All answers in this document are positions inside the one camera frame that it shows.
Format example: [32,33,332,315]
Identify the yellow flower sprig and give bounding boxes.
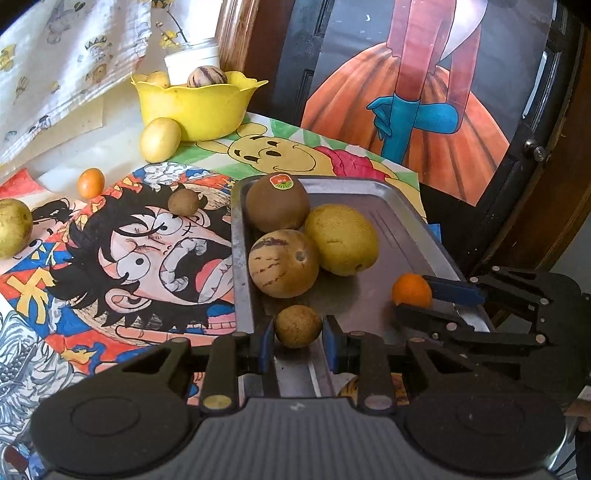
[148,0,190,49]

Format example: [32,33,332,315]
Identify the striped pepino melon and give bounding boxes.
[187,66,228,88]
[248,229,320,298]

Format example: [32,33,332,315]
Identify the yellow scalloped bowl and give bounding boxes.
[130,71,269,141]

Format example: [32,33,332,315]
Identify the yellow-green pear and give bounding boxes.
[305,204,380,277]

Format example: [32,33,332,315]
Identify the small brown longan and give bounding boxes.
[276,305,323,348]
[167,188,208,217]

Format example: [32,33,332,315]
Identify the brown kiwi with sticker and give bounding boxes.
[245,173,311,233]

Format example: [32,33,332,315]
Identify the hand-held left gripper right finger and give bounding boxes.
[322,315,491,412]

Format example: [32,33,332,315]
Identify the brown wooden door frame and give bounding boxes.
[215,0,259,77]

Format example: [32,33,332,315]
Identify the small orange kumquat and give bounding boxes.
[392,273,433,309]
[76,167,105,199]

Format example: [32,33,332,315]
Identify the white cartoon printed blanket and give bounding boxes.
[0,0,153,153]

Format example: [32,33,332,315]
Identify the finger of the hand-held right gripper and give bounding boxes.
[422,274,550,315]
[394,304,553,352]

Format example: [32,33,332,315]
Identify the wall poster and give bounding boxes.
[301,0,559,208]

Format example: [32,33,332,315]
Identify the yellow-green guava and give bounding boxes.
[0,198,34,260]

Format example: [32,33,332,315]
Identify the metal tray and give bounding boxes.
[229,174,492,400]

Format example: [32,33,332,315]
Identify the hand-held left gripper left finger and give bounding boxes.
[115,318,278,411]

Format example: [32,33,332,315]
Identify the white plastic jar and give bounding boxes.
[164,39,221,86]

